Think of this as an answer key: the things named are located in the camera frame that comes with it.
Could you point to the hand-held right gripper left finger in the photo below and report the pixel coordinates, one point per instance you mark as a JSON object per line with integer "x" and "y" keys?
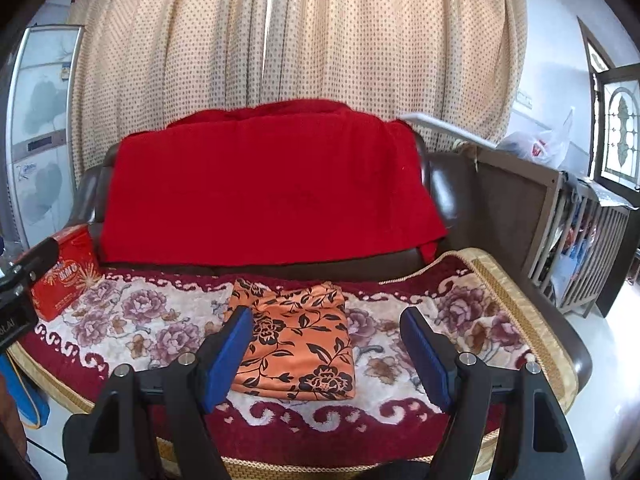
{"x": 225, "y": 355}

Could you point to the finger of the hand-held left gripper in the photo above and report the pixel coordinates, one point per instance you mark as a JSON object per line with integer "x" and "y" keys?
{"x": 37, "y": 260}

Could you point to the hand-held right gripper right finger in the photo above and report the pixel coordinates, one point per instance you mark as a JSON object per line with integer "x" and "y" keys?
{"x": 425, "y": 355}

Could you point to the orange floral garment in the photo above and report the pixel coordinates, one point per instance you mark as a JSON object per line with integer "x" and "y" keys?
{"x": 295, "y": 340}

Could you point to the red gift box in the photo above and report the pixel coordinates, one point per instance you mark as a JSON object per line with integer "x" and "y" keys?
{"x": 70, "y": 270}

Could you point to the floral plush blanket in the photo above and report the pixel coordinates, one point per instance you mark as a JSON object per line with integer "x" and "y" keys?
{"x": 150, "y": 310}

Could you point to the blue container with yellow lid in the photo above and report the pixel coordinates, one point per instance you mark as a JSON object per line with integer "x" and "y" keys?
{"x": 30, "y": 400}

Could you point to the dark brown leather sofa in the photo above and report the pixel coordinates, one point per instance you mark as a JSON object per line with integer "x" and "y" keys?
{"x": 450, "y": 195}

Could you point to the wooden crib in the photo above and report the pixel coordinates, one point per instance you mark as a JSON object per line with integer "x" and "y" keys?
{"x": 510, "y": 210}

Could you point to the red blanket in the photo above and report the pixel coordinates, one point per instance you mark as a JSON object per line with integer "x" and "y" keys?
{"x": 260, "y": 185}

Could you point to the white board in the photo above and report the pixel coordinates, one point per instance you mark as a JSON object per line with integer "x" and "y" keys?
{"x": 450, "y": 127}

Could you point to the white plastic bag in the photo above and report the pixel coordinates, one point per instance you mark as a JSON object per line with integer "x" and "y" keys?
{"x": 530, "y": 142}

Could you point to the wooden stained glass door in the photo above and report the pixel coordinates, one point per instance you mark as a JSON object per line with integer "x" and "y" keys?
{"x": 622, "y": 125}

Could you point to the beige dotted curtain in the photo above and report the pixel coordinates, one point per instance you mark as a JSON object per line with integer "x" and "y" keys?
{"x": 300, "y": 35}

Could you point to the white wall socket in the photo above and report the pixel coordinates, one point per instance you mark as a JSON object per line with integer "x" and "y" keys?
{"x": 525, "y": 99}

